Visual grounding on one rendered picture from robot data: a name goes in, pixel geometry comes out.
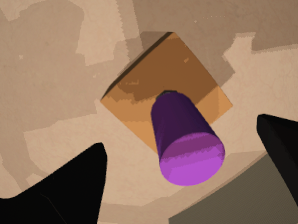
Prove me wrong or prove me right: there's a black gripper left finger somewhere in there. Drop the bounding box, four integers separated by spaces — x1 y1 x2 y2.
0 143 108 224

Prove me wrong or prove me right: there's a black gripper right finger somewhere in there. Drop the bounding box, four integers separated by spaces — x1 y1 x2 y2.
257 113 298 206

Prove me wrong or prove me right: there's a purple marker cap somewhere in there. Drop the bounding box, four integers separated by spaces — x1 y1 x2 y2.
152 92 226 186

